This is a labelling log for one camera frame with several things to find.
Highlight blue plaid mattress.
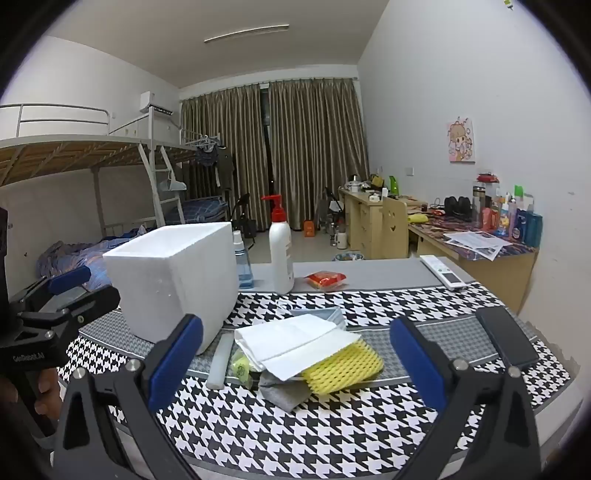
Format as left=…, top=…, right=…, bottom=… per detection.
left=178, top=196, right=227, bottom=222

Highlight white foam box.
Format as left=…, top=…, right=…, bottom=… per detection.
left=102, top=222, right=241, bottom=356

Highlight blue spray bottle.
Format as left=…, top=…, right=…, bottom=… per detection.
left=232, top=231, right=254, bottom=290

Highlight grey sock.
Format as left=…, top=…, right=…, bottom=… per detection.
left=259, top=369, right=315, bottom=413

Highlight yellow foam net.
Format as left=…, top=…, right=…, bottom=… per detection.
left=300, top=339, right=385, bottom=394

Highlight black phone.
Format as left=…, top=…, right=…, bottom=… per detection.
left=475, top=306, right=540, bottom=367

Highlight houndstooth tablecloth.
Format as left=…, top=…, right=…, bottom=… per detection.
left=58, top=256, right=573, bottom=480

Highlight white foam strip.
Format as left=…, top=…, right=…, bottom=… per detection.
left=206, top=333, right=232, bottom=386

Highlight white metal bunk bed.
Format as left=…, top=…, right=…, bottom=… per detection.
left=0, top=104, right=232, bottom=296

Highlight printed paper sheets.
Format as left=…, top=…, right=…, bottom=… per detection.
left=443, top=231, right=513, bottom=261

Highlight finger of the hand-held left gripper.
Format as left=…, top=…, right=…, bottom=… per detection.
left=21, top=286, right=122, bottom=342
left=9, top=265, right=92, bottom=315

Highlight white air conditioner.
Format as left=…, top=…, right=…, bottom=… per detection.
left=140, top=91, right=175, bottom=115

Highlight dark hanging clothes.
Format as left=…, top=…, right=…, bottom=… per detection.
left=194, top=143, right=236, bottom=204

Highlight wooden desk with patterned cover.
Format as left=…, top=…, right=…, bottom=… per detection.
left=406, top=203, right=539, bottom=315

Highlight white folded paper towel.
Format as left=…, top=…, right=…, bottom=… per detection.
left=234, top=315, right=362, bottom=381

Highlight ceiling tube light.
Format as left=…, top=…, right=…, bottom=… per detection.
left=204, top=25, right=291, bottom=44

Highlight white remote control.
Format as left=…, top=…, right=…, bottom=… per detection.
left=419, top=255, right=468, bottom=291

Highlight blue plaid blanket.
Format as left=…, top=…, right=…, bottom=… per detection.
left=37, top=226, right=148, bottom=296

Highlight white pump bottle red cap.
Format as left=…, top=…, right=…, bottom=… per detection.
left=261, top=194, right=295, bottom=295

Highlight black headphones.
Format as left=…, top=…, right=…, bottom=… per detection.
left=443, top=196, right=474, bottom=217

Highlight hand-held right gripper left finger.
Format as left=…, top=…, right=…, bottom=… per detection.
left=48, top=314, right=206, bottom=480

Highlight green tissue packet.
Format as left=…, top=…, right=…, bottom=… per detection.
left=230, top=346, right=266, bottom=388

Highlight brown curtain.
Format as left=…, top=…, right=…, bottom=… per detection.
left=268, top=78, right=370, bottom=227
left=180, top=85, right=271, bottom=232

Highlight wooden chair with smiley cutout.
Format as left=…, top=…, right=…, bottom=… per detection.
left=381, top=196, right=409, bottom=259

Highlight person's left hand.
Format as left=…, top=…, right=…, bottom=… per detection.
left=0, top=368, right=63, bottom=423

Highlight white bunk bed ladder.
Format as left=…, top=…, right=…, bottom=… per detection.
left=139, top=143, right=185, bottom=227

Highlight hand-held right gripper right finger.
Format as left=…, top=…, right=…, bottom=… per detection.
left=389, top=316, right=543, bottom=480

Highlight group of toiletry bottles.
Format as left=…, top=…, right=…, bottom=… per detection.
left=471, top=173, right=543, bottom=247

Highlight wooden desk with drawers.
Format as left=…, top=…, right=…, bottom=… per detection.
left=339, top=187, right=426, bottom=259

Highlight black folding chair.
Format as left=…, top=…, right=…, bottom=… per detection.
left=228, top=193, right=257, bottom=238

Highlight cartoon wall poster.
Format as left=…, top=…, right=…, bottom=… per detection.
left=446, top=117, right=476, bottom=163

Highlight red snack packet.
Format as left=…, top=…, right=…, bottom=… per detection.
left=305, top=271, right=348, bottom=291

